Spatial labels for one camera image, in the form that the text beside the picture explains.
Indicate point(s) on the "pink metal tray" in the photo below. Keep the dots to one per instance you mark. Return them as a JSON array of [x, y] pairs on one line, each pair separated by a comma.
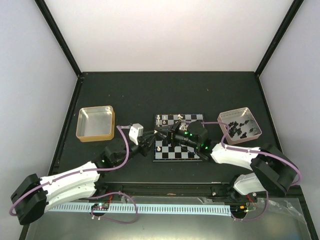
[[240, 115]]

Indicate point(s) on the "black and white chessboard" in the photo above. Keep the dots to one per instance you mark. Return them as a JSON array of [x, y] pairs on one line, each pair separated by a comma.
[[175, 152]]

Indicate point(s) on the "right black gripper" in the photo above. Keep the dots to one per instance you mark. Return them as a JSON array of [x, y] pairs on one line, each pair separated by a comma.
[[171, 136]]

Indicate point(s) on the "pile of white chess pieces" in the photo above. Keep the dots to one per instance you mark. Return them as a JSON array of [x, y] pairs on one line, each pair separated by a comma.
[[183, 123]]

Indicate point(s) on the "light blue cable duct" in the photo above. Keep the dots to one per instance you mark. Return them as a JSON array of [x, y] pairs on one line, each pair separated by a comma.
[[129, 208]]

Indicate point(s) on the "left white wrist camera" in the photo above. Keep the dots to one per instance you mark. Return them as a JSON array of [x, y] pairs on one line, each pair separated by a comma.
[[135, 131]]

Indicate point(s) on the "black chess pieces in tray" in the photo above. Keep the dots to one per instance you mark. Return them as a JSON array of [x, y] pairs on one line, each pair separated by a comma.
[[240, 130]]

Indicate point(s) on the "gold metal tray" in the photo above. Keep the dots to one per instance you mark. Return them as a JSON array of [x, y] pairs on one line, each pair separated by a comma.
[[96, 123]]

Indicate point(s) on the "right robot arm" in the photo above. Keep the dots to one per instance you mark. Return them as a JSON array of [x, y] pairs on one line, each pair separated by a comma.
[[271, 170]]

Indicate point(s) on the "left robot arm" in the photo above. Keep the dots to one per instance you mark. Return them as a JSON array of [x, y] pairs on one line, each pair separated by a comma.
[[37, 195]]

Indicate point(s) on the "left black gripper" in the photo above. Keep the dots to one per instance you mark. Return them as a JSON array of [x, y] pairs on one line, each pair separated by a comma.
[[143, 142]]

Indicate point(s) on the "black aluminium frame rail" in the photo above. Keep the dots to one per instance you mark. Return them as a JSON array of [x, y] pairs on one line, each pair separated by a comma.
[[216, 192]]

